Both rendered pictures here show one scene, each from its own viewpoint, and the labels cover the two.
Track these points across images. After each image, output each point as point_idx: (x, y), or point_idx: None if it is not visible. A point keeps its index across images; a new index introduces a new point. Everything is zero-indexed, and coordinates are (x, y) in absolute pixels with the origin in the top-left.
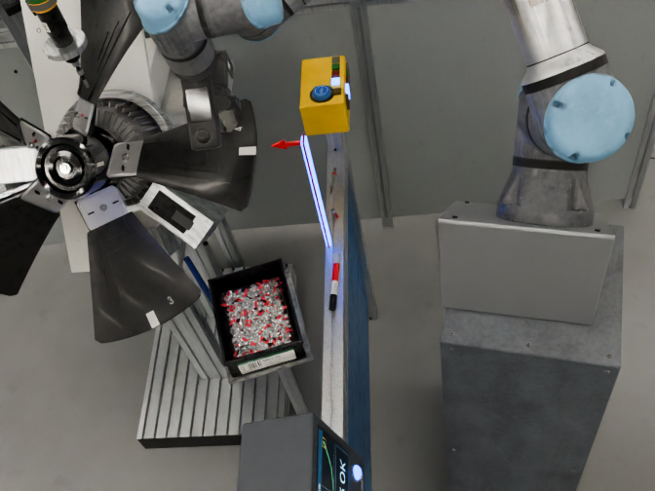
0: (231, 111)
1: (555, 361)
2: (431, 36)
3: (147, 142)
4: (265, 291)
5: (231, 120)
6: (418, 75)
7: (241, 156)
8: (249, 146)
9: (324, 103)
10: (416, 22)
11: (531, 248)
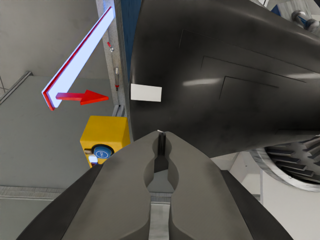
0: (68, 238)
1: None
2: (77, 165)
3: (314, 131)
4: None
5: (114, 175)
6: None
7: (157, 84)
8: (143, 100)
9: (98, 143)
10: (82, 175)
11: None
